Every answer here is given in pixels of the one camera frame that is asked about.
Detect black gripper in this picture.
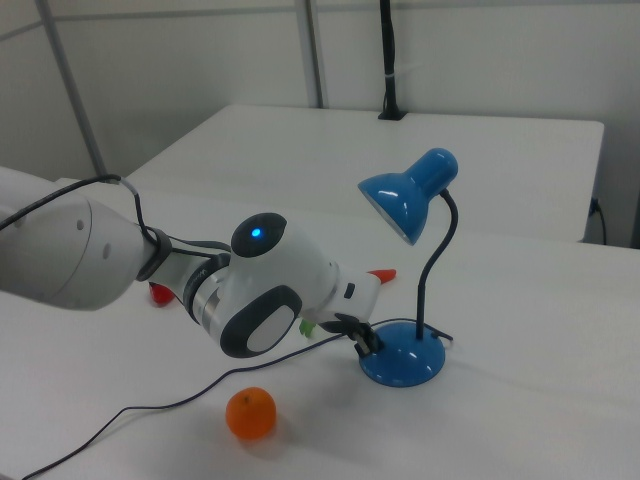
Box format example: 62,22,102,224
322,313,384,358

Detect blue desk lamp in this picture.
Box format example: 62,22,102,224
356,147,460,389

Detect toy carrot with green leaves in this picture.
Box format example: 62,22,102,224
298,268,398,338

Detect orange toy fruit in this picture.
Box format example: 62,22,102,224
225,386,278,441

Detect white adjoining table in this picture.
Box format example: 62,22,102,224
124,103,606,245

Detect red toy strawberry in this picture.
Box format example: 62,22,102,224
148,282,177,307

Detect dark lamp power cable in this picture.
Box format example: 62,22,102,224
22,317,456,480

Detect black plugged wall cable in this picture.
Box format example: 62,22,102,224
591,198,609,246

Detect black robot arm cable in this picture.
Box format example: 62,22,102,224
0,173,174,261

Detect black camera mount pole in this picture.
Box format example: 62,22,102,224
377,0,407,122

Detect grey aluminium partition post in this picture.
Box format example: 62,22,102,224
35,0,107,177
298,0,330,109

